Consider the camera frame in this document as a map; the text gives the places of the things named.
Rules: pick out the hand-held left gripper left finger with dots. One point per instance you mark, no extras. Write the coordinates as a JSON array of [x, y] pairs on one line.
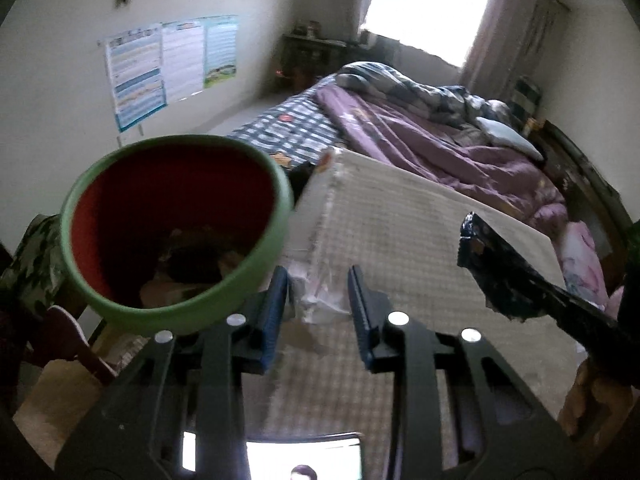
[[275, 315]]

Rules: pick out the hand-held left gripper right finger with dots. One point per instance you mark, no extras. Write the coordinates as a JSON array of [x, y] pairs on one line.
[[362, 315]]

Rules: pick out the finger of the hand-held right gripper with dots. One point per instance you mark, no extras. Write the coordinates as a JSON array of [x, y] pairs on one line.
[[575, 315]]

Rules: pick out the dark blue snack wrapper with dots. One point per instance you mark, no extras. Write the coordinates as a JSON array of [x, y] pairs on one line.
[[500, 270]]

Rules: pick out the green bin with red inside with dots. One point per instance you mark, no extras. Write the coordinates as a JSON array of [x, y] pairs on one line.
[[165, 195]]

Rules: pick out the person's right hand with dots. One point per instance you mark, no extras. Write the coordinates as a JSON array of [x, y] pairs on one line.
[[590, 405]]

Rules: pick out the clear plastic wrapper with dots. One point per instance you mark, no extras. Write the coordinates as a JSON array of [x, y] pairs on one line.
[[322, 295]]

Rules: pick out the pink printed blanket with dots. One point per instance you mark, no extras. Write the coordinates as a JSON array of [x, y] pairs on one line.
[[582, 260]]

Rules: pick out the beige checked mat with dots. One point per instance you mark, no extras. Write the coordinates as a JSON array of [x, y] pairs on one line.
[[410, 230]]

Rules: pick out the dark wooden headboard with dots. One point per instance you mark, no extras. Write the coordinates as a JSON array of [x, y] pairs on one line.
[[585, 180]]

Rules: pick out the purple quilt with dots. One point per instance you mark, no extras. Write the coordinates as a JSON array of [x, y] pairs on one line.
[[430, 155]]

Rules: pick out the light blue pillow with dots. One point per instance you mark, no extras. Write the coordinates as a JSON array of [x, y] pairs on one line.
[[507, 137]]

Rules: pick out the plaid bed sheet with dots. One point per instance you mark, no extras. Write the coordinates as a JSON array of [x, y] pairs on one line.
[[290, 120]]

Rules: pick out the brown wooden chair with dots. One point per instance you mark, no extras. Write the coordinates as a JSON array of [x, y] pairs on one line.
[[65, 340]]

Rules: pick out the green checked chair back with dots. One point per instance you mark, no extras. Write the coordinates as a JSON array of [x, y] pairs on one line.
[[527, 97]]

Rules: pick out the beige towel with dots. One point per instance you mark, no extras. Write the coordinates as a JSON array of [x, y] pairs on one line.
[[65, 410]]

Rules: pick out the blue plaid quilt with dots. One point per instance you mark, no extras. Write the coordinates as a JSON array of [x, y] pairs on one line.
[[400, 85]]

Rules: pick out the dark cluttered shelf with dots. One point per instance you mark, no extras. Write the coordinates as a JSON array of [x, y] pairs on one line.
[[320, 55]]

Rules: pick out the pink beige curtain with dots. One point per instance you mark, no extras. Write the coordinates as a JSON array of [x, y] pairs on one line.
[[515, 35]]

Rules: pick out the bright window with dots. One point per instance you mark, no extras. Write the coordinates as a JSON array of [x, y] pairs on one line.
[[425, 5]]

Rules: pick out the white wall socket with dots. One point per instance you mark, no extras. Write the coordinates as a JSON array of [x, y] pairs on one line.
[[121, 140], [138, 130]]

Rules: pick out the green blue wall poster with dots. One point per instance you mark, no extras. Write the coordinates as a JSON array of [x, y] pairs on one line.
[[220, 50]]

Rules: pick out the white chart wall poster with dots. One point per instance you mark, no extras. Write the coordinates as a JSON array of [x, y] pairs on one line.
[[184, 60]]

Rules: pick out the blue striped wall poster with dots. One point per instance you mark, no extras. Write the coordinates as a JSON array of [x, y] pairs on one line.
[[135, 80]]

